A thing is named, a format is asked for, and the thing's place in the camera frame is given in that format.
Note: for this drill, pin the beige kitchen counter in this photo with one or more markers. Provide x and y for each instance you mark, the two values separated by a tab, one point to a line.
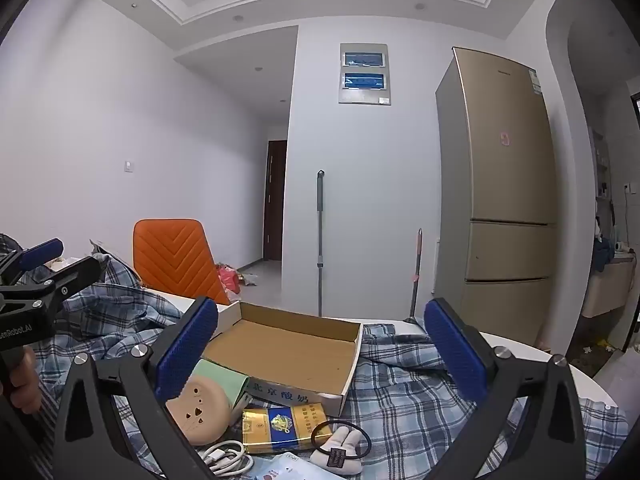
607	287

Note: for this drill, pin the grey electrical panel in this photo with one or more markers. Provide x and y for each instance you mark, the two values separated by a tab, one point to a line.
364	74

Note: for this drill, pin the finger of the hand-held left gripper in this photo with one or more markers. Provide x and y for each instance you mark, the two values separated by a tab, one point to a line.
42	252
77	274

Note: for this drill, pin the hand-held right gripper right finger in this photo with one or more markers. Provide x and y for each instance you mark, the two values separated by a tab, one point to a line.
456	355

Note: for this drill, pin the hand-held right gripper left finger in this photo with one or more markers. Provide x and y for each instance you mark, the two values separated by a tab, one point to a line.
184	347

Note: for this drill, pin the blue plaid shirt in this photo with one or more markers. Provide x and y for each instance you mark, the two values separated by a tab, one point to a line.
410	410

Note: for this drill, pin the shallow cardboard box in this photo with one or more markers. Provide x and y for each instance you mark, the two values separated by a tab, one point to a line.
280	350

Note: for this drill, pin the person's left hand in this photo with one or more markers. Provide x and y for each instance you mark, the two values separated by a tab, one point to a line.
24	385

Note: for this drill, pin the gold and blue cigarette carton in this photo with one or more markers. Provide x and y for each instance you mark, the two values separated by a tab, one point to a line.
285	427

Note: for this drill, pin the dark blue cloth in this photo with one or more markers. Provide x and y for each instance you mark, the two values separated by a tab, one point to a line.
602	255

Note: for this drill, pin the gold refrigerator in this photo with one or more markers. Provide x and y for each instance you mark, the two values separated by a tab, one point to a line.
505	200

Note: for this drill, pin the dark brown door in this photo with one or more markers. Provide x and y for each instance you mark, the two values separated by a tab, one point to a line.
276	200

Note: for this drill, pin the orange chair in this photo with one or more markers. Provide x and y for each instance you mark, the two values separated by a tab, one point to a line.
172	260

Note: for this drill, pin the green paper booklet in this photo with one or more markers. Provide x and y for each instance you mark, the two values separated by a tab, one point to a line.
225	379

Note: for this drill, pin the beige round case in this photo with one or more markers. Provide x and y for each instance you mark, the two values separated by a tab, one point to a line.
200	410

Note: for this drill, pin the pink fridge sticker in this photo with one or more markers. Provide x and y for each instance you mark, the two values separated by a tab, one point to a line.
505	138

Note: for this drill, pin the red plastic bags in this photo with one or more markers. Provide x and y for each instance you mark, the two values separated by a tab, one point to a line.
230	277

